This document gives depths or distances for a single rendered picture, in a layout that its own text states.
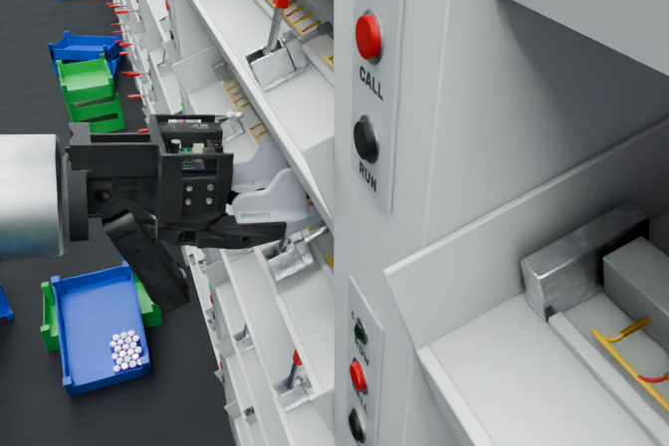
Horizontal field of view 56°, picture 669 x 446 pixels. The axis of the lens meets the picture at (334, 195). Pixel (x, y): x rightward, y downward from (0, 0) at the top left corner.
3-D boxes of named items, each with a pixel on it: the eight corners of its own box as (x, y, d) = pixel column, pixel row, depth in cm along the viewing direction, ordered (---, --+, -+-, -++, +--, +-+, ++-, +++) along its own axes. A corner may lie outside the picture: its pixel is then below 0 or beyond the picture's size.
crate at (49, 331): (48, 352, 165) (40, 332, 161) (48, 303, 181) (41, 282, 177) (162, 324, 174) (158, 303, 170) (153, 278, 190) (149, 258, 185)
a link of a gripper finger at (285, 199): (353, 178, 49) (237, 174, 47) (340, 239, 52) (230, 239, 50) (343, 159, 52) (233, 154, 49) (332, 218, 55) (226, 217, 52)
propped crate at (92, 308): (152, 373, 160) (149, 361, 153) (69, 396, 154) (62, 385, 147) (133, 273, 175) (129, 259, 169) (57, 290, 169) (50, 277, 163)
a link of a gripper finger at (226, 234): (290, 233, 49) (174, 232, 47) (287, 249, 50) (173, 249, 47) (280, 201, 53) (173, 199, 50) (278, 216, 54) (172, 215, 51)
